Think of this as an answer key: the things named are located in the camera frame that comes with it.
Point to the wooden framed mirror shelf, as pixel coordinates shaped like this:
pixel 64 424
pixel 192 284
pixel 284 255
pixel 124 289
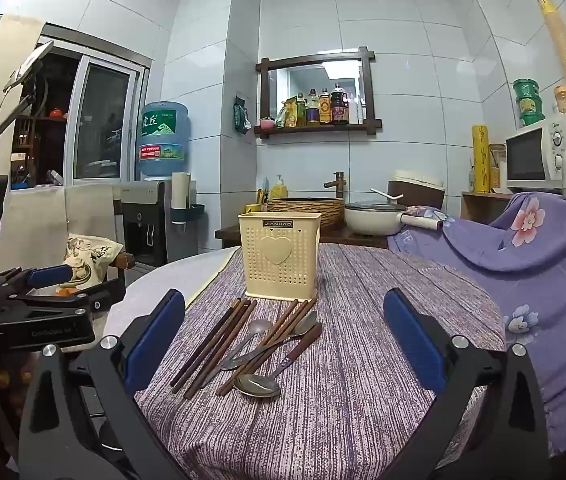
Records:
pixel 368 90

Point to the yellow film roll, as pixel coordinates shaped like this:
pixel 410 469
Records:
pixel 481 160

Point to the white microwave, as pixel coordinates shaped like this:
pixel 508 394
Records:
pixel 528 160

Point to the dark soy sauce bottle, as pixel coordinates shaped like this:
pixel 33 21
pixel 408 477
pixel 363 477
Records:
pixel 339 105

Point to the teal cup holder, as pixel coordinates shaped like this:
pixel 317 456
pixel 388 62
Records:
pixel 188 212

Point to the glass jar of grains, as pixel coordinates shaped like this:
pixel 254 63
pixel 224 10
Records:
pixel 497 167

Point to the cream plastic utensil holder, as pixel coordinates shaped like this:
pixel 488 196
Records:
pixel 280 255

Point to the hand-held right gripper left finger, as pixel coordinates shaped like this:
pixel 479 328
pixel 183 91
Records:
pixel 155 342

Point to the orange lid jar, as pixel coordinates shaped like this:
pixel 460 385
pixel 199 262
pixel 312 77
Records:
pixel 563 101

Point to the green oil bottle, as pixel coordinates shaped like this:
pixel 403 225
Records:
pixel 301 110

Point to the brown and white rice cooker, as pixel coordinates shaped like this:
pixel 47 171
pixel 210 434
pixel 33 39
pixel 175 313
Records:
pixel 418 190

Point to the stack of green noodle cups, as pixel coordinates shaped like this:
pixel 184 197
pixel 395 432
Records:
pixel 529 105

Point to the white pot with glass lid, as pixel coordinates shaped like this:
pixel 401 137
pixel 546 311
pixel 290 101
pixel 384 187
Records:
pixel 370 222

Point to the woven sink basin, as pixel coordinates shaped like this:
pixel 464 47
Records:
pixel 305 210

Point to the phone on stand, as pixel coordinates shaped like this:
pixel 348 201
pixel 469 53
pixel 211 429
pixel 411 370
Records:
pixel 30 65

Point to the printed snack bag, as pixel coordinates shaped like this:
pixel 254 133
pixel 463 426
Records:
pixel 90 260

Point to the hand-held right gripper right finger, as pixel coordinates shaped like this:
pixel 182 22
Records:
pixel 410 342

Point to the pile of brown wooden chopsticks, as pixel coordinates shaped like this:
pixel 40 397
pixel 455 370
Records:
pixel 213 347

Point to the green hanging packet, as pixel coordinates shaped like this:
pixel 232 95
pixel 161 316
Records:
pixel 240 117

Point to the white rice paddle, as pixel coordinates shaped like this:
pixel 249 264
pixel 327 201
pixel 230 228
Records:
pixel 383 194

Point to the purple label sauce bottle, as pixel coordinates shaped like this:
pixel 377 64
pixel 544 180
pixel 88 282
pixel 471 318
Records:
pixel 313 109

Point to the blue water bottle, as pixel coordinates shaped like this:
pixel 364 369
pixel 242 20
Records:
pixel 163 135

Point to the pink bowl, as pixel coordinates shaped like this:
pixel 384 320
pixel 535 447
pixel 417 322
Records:
pixel 267 123

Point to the sliding window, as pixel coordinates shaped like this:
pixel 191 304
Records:
pixel 105 120

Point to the purple floral cloth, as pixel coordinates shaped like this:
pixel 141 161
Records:
pixel 538 270

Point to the light wooden shelf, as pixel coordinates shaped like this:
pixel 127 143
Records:
pixel 478 207

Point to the grey water dispenser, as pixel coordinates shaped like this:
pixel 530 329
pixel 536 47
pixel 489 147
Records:
pixel 143 220

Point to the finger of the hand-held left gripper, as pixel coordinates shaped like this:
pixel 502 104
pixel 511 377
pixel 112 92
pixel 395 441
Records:
pixel 50 275
pixel 98 300

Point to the bronze faucet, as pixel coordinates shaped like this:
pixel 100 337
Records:
pixel 339 182

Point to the beige cloth cover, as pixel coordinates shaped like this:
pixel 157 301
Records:
pixel 88 210

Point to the yellow seasoning bag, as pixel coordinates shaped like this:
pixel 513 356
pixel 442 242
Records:
pixel 290 112

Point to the yellow soap bottle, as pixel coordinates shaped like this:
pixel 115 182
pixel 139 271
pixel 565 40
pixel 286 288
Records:
pixel 279 190

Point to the white paper cup stack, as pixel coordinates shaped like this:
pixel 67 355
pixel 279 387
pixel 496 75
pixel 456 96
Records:
pixel 181 190

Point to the yellow label sauce bottle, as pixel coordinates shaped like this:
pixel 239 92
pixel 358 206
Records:
pixel 325 107

